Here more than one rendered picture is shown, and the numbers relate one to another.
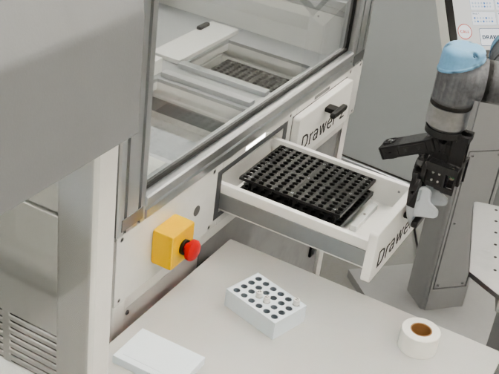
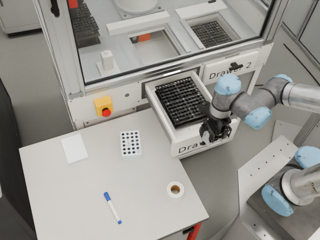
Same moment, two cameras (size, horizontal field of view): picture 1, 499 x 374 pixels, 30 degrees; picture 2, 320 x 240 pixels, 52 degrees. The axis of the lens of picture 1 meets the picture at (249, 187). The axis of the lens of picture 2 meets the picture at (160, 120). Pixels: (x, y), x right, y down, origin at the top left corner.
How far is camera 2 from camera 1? 104 cm
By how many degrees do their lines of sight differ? 36
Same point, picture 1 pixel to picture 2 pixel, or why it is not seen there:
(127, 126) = not seen: outside the picture
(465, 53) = (222, 85)
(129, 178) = (68, 81)
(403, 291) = (291, 139)
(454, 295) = not seen: hidden behind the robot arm
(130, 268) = (80, 110)
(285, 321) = (128, 156)
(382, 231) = (177, 142)
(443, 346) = (185, 199)
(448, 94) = (214, 100)
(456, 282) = not seen: hidden behind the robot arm
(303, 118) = (209, 66)
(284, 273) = (156, 133)
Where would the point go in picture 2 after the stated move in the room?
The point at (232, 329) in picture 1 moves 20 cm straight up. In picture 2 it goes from (112, 148) to (108, 121)
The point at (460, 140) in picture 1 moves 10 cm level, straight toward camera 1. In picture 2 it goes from (220, 122) to (197, 135)
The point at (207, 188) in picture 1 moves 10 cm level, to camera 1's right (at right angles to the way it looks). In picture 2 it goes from (134, 88) to (150, 100)
